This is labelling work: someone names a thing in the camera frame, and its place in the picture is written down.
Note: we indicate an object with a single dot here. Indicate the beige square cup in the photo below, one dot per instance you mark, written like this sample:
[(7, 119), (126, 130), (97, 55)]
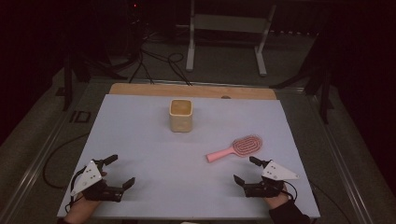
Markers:
[(181, 115)]

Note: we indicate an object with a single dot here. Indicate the white table mat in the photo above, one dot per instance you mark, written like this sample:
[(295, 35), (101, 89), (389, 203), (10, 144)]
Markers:
[(186, 174)]

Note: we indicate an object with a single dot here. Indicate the pink hairbrush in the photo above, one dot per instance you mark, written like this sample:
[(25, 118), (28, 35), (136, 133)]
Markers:
[(239, 148)]

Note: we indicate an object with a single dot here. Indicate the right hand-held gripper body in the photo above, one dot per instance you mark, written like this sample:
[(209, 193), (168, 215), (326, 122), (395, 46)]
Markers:
[(274, 171)]

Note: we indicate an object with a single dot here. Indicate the person's left hand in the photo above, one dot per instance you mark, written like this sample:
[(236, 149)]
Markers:
[(80, 207)]

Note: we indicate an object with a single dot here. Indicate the black tripod stand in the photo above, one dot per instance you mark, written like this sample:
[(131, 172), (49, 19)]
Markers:
[(322, 90), (69, 81)]

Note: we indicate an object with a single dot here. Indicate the metal floor rail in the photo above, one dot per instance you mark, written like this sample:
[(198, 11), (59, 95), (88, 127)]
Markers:
[(342, 155), (37, 161), (199, 82)]

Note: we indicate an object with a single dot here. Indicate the person's right hand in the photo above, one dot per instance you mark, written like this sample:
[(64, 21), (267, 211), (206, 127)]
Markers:
[(275, 201)]

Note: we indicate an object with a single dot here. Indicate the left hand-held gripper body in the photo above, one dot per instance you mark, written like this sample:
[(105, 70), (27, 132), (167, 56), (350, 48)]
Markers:
[(88, 178)]

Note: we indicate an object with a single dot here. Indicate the white metal stand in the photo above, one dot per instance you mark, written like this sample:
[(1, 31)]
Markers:
[(229, 28)]

